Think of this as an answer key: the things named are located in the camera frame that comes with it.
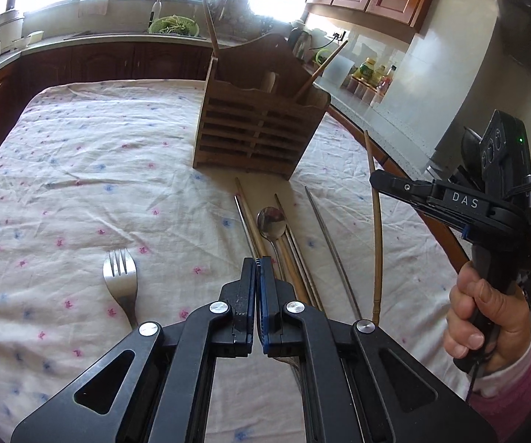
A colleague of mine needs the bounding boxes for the person's right hand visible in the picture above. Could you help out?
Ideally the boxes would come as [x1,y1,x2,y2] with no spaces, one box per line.
[445,261,531,375]

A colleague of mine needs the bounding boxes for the green colander with vegetables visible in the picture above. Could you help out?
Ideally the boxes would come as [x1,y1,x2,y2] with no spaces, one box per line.
[148,15,201,38]

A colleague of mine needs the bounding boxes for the metal fork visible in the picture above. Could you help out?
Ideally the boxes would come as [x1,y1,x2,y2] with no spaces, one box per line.
[102,248,140,329]

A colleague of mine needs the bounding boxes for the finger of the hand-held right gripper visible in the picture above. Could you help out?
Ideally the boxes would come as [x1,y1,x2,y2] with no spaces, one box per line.
[370,170,435,209]

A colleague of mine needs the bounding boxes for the metal spoon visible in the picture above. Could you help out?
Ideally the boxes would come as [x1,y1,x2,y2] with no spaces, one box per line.
[256,207,289,284]

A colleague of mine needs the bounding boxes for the row of spice jars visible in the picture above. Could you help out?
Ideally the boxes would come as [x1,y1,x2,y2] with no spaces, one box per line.
[343,76,386,104]

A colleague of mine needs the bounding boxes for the grey kitchen countertop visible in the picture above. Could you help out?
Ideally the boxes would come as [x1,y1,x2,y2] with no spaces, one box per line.
[0,30,462,181]

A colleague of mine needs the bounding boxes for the floral tablecloth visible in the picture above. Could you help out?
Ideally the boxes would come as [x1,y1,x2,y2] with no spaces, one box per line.
[0,80,474,443]

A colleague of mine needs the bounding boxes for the wooden base cabinets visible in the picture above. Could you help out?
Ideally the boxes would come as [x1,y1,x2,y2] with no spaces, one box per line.
[0,39,215,190]

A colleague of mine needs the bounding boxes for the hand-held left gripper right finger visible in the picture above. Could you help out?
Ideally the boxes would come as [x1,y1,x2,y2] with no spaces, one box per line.
[259,257,498,443]

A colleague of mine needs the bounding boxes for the kitchen faucet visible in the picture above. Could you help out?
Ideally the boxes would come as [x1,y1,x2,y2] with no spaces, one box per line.
[135,0,163,33]

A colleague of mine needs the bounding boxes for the hanging dish cloth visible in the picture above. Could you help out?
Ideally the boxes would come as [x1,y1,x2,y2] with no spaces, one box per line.
[78,0,110,17]

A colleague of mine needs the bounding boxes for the tall white cooker pot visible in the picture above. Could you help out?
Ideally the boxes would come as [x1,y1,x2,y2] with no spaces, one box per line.
[0,9,25,54]

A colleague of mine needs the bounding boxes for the wooden utensil holder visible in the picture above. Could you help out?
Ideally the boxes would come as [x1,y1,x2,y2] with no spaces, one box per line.
[192,32,332,181]

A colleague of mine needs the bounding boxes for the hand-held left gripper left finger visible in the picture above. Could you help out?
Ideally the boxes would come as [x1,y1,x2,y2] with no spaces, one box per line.
[11,257,260,443]

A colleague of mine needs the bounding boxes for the person's right forearm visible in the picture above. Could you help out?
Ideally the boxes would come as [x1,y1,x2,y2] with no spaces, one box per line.
[466,327,531,431]

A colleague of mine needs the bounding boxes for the translucent plastic container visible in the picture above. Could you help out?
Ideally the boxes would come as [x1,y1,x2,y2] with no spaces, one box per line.
[325,53,355,89]

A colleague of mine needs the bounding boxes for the electric kettle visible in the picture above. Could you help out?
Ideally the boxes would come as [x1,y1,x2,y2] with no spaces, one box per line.
[288,21,315,58]

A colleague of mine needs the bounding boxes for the metal chopstick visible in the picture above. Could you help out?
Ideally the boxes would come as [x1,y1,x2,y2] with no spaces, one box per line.
[234,195,259,261]
[286,233,325,312]
[305,187,363,321]

